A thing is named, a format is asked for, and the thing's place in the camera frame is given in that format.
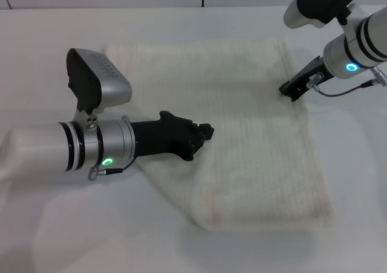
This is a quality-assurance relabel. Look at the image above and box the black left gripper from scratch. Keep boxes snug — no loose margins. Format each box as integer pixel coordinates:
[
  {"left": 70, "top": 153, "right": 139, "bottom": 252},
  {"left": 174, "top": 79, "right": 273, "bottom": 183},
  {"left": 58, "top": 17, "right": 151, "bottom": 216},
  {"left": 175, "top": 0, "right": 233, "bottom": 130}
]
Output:
[{"left": 129, "top": 109, "right": 216, "bottom": 162}]

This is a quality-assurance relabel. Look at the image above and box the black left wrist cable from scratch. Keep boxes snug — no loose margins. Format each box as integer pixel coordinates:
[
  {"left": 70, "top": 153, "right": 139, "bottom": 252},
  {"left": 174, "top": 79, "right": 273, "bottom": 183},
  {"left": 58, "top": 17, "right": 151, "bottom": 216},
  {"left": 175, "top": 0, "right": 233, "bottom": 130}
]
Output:
[{"left": 87, "top": 159, "right": 138, "bottom": 181}]

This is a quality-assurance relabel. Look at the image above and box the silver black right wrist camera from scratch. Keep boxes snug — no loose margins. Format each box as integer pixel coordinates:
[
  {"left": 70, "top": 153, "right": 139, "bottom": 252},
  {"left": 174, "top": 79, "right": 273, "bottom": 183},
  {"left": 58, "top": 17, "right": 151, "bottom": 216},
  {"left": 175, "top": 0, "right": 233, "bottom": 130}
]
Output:
[{"left": 283, "top": 0, "right": 358, "bottom": 30}]

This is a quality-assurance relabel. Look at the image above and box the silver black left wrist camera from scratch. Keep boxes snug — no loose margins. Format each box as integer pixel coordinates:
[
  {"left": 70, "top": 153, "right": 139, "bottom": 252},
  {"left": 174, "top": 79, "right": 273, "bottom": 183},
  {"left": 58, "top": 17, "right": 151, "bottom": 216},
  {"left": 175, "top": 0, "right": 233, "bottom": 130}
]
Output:
[{"left": 65, "top": 47, "right": 134, "bottom": 114}]

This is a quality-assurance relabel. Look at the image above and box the white ribbed towel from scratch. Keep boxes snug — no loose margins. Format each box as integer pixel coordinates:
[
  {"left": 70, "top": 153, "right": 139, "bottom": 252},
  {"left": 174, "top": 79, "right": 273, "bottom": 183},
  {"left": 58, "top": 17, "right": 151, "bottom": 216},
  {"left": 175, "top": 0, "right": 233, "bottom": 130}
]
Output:
[{"left": 104, "top": 36, "right": 336, "bottom": 232}]

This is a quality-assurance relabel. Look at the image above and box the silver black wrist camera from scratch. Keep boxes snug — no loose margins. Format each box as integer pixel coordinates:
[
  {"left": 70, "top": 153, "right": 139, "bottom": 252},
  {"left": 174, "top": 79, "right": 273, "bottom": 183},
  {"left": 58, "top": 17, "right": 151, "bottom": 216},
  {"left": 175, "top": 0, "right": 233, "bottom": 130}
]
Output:
[
  {"left": 283, "top": 0, "right": 358, "bottom": 30},
  {"left": 65, "top": 47, "right": 134, "bottom": 114}
]

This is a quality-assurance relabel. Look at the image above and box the grey right wrist cable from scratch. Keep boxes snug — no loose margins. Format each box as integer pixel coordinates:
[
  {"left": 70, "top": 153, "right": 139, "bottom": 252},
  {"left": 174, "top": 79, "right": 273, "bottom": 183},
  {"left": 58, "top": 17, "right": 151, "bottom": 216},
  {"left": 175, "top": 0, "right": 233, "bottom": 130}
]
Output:
[{"left": 307, "top": 67, "right": 387, "bottom": 98}]

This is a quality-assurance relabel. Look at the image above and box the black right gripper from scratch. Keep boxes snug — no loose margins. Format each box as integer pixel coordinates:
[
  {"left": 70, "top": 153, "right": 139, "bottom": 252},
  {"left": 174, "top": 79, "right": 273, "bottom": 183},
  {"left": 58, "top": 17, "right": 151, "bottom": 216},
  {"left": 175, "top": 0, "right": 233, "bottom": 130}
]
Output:
[{"left": 278, "top": 56, "right": 336, "bottom": 103}]

